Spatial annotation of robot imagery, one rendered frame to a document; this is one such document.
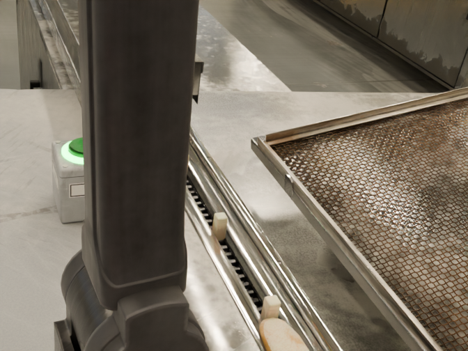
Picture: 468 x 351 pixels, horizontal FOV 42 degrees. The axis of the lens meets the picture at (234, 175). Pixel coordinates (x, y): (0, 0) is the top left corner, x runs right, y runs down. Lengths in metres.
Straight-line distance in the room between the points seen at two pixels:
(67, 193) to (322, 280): 0.31
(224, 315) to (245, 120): 0.51
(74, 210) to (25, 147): 0.19
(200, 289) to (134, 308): 0.24
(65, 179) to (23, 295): 0.14
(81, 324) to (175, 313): 0.08
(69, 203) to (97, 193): 0.39
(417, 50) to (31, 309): 3.14
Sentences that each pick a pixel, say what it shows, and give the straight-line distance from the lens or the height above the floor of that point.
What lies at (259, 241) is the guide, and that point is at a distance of 0.68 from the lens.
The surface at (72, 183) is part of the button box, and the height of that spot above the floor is 0.88.
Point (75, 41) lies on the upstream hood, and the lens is 1.02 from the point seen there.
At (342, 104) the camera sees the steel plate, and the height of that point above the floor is 0.82.
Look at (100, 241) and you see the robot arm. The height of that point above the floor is 1.04.
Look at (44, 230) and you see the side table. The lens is 0.74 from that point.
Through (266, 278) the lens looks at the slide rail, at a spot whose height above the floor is 0.85.
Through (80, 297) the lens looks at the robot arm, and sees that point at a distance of 0.43.
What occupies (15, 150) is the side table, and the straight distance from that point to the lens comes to 0.90.
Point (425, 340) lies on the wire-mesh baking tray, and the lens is 0.57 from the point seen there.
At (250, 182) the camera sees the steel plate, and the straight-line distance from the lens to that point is 0.86.
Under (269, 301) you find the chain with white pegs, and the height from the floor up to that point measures 0.87.
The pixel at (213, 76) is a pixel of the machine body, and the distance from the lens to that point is 1.19.
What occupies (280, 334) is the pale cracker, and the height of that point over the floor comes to 0.86.
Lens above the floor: 1.27
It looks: 31 degrees down
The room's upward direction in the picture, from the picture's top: 9 degrees clockwise
